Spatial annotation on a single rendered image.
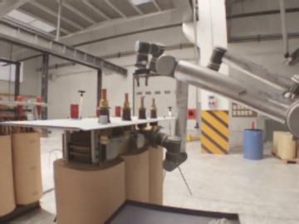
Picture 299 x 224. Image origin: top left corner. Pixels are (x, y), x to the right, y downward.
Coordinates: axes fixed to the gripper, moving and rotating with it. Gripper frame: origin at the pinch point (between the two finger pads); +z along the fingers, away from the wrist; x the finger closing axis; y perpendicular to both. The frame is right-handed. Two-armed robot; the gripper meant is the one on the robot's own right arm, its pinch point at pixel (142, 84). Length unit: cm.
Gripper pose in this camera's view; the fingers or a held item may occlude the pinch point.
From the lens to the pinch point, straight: 160.3
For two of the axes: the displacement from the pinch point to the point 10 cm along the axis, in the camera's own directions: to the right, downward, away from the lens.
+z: 0.0, 10.0, 0.0
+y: 5.2, 0.0, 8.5
